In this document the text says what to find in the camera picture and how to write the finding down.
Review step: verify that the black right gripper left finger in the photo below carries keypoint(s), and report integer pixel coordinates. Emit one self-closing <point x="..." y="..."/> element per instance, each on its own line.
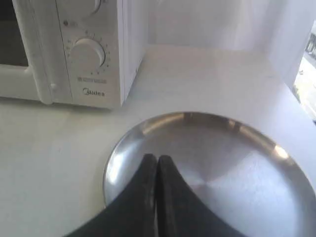
<point x="132" y="213"/>

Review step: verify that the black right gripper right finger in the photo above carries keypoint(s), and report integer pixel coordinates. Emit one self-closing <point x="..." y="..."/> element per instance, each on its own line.
<point x="180" y="212"/>

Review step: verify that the white lower microwave knob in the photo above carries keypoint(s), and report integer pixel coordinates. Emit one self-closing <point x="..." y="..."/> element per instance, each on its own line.
<point x="87" y="54"/>

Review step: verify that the white microwave oven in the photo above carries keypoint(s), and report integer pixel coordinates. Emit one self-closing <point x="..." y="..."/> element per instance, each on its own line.
<point x="121" y="27"/>

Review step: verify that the round steel plate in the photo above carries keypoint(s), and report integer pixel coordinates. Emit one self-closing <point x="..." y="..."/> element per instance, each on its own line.
<point x="241" y="175"/>

